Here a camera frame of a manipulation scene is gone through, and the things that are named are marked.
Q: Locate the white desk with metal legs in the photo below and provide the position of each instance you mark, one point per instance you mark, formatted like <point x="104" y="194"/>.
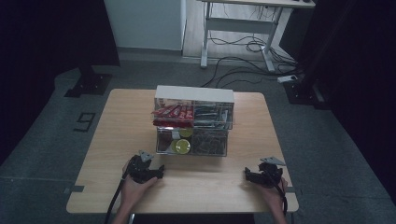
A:
<point x="239" y="25"/>

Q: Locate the black stand base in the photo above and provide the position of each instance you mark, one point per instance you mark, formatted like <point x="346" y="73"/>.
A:
<point x="90" y="83"/>
<point x="306" y="93"/>

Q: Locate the row of dark grey packets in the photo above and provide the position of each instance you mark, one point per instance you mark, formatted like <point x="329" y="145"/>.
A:
<point x="210" y="115"/>

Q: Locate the person's right hand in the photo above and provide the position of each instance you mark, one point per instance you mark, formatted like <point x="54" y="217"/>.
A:
<point x="273" y="195"/>

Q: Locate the metal table leg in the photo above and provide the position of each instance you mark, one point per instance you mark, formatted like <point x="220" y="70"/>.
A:
<point x="132" y="218"/>

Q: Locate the clear acrylic organizer white top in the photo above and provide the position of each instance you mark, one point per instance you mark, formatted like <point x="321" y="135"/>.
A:
<point x="199" y="93"/>

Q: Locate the row of red packets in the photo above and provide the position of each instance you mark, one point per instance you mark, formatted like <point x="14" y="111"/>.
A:
<point x="174" y="113"/>

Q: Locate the black curtain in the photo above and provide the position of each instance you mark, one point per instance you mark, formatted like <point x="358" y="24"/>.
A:
<point x="361" y="77"/>
<point x="40" y="62"/>

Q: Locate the grey tape piece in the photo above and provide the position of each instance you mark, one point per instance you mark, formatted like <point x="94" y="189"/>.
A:
<point x="74" y="188"/>
<point x="294" y="189"/>

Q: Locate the yellow-green round capsule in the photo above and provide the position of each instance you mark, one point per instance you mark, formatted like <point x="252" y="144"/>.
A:
<point x="186" y="132"/>
<point x="182" y="146"/>

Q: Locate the person's left hand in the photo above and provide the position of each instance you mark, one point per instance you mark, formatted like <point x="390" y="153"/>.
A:
<point x="134" y="190"/>

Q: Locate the white power strip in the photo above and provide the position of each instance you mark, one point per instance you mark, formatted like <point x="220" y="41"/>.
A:
<point x="287" y="78"/>

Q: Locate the white cabinet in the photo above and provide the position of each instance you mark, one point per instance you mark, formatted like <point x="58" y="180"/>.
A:
<point x="146" y="25"/>

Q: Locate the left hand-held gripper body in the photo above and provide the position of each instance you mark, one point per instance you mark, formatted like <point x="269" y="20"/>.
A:
<point x="138" y="169"/>

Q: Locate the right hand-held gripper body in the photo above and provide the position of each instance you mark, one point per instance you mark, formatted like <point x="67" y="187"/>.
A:
<point x="269" y="172"/>

